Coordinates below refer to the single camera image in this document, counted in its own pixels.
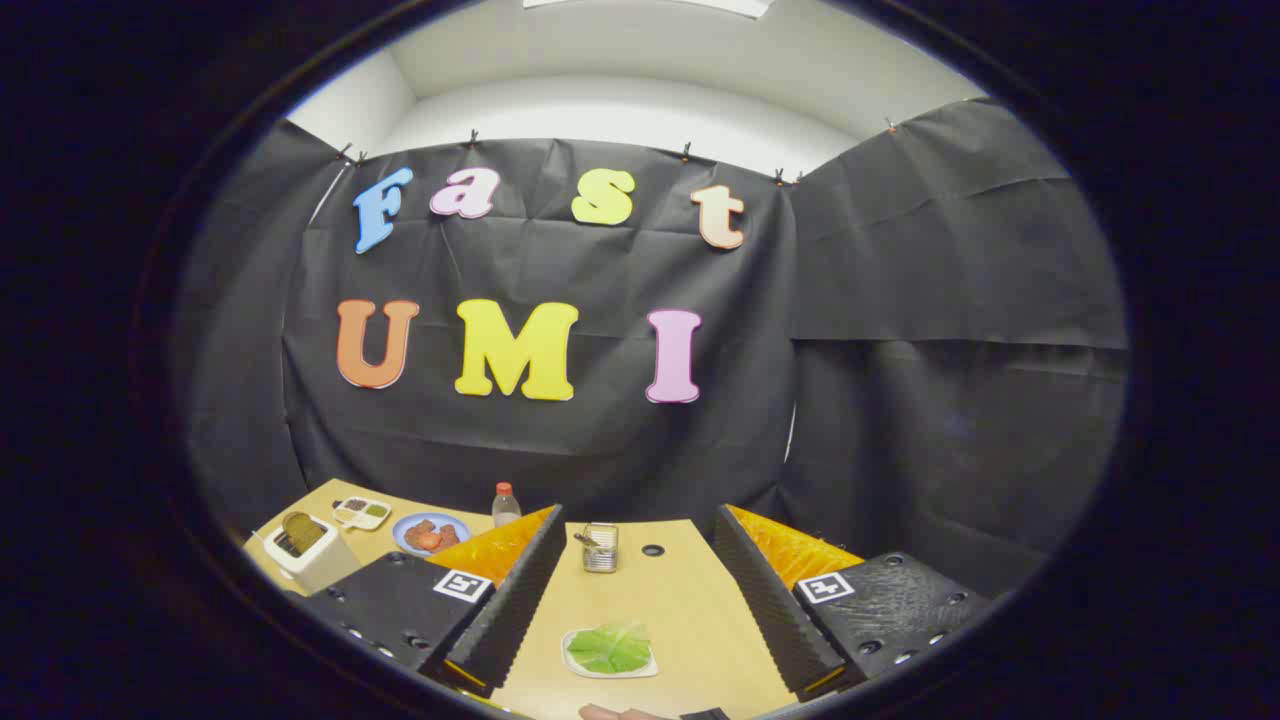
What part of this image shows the green lettuce leaf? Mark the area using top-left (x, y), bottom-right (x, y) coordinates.
top-left (566, 620), bottom-right (653, 675)

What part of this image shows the toasted bread slice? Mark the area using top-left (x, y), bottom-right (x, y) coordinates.
top-left (281, 511), bottom-right (328, 554)

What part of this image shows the wire cutlery holder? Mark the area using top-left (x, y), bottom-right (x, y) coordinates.
top-left (582, 522), bottom-right (620, 574)

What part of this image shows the small white square plate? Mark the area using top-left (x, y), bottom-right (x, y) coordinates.
top-left (560, 625), bottom-right (660, 680)

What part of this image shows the white divided seasoning tray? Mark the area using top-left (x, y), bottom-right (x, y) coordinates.
top-left (331, 497), bottom-right (393, 531)

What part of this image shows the blue round plate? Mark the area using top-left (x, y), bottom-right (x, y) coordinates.
top-left (392, 513), bottom-right (471, 558)

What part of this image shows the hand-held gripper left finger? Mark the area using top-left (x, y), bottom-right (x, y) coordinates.
top-left (297, 505), bottom-right (568, 701)

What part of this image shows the white toaster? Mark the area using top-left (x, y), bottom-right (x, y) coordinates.
top-left (262, 513), bottom-right (363, 596)

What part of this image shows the ceiling light panel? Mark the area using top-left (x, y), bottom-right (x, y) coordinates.
top-left (523, 0), bottom-right (773, 19)

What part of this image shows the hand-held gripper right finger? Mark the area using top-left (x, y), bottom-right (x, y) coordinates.
top-left (713, 503), bottom-right (993, 701)

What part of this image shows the row of small cloth clips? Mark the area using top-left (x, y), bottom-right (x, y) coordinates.
top-left (335, 115), bottom-right (901, 191)

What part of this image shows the black backdrop cloth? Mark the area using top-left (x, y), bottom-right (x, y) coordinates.
top-left (185, 97), bottom-right (1131, 601)

